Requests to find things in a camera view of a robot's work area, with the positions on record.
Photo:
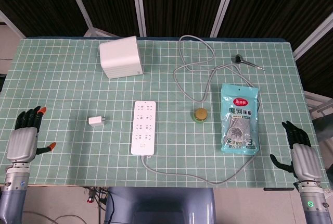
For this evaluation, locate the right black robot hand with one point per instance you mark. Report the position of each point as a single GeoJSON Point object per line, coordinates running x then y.
{"type": "Point", "coordinates": [305, 161]}

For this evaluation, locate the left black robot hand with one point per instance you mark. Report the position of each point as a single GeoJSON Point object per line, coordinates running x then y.
{"type": "Point", "coordinates": [22, 143]}

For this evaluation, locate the white plug adapter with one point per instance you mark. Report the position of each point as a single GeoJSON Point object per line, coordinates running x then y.
{"type": "Point", "coordinates": [95, 121]}

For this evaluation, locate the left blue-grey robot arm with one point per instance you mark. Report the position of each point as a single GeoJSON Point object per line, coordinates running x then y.
{"type": "Point", "coordinates": [13, 198]}

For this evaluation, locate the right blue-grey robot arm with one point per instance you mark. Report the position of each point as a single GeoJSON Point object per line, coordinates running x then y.
{"type": "Point", "coordinates": [312, 208]}

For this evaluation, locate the white power strip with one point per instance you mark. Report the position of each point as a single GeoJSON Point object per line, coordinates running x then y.
{"type": "Point", "coordinates": [143, 130]}

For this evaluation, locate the white partition foot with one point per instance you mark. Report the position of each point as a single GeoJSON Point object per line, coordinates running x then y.
{"type": "Point", "coordinates": [316, 101]}

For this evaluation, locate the green checkered tablecloth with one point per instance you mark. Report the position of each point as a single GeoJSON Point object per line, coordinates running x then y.
{"type": "Point", "coordinates": [65, 78]}

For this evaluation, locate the teal cleaning cloth package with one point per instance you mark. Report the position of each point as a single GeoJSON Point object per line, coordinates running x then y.
{"type": "Point", "coordinates": [239, 119]}

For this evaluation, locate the green jar with gold lid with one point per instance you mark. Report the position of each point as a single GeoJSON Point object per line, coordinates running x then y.
{"type": "Point", "coordinates": [200, 114]}

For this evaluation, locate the metal spoon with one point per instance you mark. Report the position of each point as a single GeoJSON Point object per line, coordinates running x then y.
{"type": "Point", "coordinates": [238, 58]}

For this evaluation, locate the white ribbed box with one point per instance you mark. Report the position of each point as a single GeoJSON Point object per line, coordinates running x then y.
{"type": "Point", "coordinates": [119, 54]}

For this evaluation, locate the blue-grey robot torso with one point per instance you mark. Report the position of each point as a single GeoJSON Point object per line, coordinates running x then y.
{"type": "Point", "coordinates": [156, 203]}

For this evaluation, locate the white partition post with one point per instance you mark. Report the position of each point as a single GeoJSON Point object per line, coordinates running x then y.
{"type": "Point", "coordinates": [78, 0]}
{"type": "Point", "coordinates": [312, 34]}
{"type": "Point", "coordinates": [10, 24]}
{"type": "Point", "coordinates": [138, 5]}
{"type": "Point", "coordinates": [223, 5]}

